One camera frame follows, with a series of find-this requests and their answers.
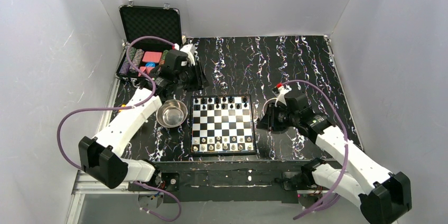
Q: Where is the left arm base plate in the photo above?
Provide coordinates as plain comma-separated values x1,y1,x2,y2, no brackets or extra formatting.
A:
124,171,180,192

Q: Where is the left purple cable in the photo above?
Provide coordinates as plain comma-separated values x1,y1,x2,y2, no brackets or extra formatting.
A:
57,35,183,222

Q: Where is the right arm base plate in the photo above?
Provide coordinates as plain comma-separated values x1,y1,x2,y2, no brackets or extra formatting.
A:
279,170,338,192

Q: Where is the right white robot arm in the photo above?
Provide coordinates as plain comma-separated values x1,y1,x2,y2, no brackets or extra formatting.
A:
257,87,412,223

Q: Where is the black and white chessboard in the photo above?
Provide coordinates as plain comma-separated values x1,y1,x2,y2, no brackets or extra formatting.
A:
190,95,256,156

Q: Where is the purple cable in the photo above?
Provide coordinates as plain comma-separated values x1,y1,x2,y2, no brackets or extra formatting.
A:
57,35,183,222
276,79,350,221

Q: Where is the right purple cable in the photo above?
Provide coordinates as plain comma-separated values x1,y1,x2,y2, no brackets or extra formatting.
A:
276,79,350,221

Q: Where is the black poker chip case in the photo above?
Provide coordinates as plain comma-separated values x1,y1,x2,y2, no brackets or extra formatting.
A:
115,5,182,81

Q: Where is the aluminium frame rail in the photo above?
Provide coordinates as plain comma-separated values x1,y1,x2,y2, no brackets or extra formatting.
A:
66,49,398,224

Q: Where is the small steel bowl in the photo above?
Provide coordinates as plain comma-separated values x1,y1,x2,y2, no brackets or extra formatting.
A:
156,99,188,128

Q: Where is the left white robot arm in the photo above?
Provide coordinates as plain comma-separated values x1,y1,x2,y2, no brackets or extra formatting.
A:
78,44,208,189

